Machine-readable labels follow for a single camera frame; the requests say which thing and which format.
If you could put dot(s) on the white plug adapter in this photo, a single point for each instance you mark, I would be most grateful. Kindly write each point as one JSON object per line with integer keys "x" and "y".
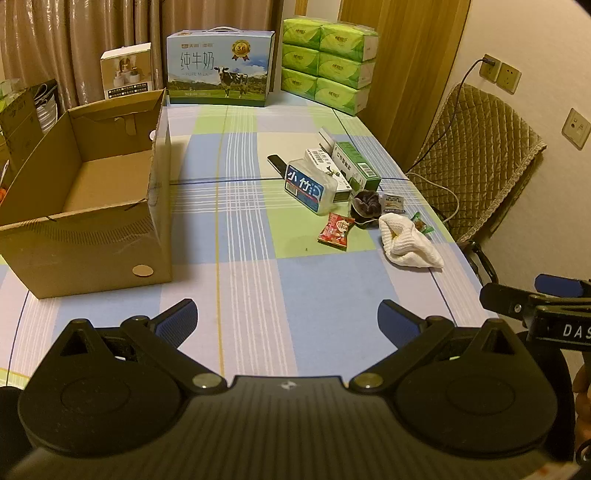
{"x": 327, "y": 138}

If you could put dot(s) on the green wrapped candy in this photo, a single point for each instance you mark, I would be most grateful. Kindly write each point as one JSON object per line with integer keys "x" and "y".
{"x": 421, "y": 222}

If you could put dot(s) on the clear box with blue label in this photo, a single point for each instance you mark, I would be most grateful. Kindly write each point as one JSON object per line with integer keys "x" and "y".
{"x": 309, "y": 187}

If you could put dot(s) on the green medicine box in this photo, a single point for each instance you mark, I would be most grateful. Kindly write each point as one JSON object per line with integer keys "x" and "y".
{"x": 360, "y": 164}

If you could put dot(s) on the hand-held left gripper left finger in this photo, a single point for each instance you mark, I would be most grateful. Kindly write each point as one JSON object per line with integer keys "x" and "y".
{"x": 178, "y": 319}

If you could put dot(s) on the dark crumpled wrapper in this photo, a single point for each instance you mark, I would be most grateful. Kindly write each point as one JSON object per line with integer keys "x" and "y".
{"x": 367, "y": 207}

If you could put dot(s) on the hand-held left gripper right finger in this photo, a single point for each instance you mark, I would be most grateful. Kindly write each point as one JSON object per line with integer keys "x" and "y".
{"x": 397, "y": 321}

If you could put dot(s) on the small white product box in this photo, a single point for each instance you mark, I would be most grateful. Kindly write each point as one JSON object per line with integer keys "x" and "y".
{"x": 125, "y": 74}

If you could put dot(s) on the person's right hand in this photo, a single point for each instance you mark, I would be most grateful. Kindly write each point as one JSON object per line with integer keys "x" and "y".
{"x": 584, "y": 383}

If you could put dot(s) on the small white sachet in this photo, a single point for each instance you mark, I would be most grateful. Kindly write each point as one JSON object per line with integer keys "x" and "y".
{"x": 393, "y": 203}

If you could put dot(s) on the dark printed box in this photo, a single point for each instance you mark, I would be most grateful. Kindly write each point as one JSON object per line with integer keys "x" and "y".
{"x": 27, "y": 120}

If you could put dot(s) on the beige wall socket plate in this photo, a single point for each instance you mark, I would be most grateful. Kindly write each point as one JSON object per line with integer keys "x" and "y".
{"x": 577, "y": 129}

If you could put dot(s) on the white ointment box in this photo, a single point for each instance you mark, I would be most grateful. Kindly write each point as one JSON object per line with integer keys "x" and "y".
{"x": 339, "y": 177}

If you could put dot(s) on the chair with quilted cover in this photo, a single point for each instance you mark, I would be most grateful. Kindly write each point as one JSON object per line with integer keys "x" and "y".
{"x": 485, "y": 152}

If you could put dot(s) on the blue milk carton box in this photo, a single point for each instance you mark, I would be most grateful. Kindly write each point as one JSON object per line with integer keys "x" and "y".
{"x": 217, "y": 69}

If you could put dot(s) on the white knit cloth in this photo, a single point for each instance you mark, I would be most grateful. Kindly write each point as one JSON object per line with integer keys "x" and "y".
{"x": 408, "y": 242}

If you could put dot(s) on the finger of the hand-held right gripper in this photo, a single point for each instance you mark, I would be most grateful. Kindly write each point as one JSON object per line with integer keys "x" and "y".
{"x": 503, "y": 299}
{"x": 559, "y": 285}

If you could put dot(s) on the cardboard box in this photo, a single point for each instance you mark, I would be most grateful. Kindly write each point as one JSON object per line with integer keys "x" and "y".
{"x": 92, "y": 258}

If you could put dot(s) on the wooden door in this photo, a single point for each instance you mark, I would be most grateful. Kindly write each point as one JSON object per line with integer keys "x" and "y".
{"x": 411, "y": 83}

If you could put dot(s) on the plaid tablecloth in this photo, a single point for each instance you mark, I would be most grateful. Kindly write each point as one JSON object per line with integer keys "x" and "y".
{"x": 277, "y": 277}

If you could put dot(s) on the beige curtain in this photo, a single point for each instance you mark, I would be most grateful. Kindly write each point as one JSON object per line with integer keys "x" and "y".
{"x": 92, "y": 41}

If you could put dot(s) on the black lighter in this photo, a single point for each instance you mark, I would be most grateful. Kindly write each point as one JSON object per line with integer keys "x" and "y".
{"x": 278, "y": 166}

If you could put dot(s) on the red candy packet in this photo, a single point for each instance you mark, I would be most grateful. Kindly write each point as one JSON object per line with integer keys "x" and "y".
{"x": 336, "y": 230}

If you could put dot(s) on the stack of green tissue packs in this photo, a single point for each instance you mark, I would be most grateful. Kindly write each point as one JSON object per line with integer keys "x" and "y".
{"x": 328, "y": 60}

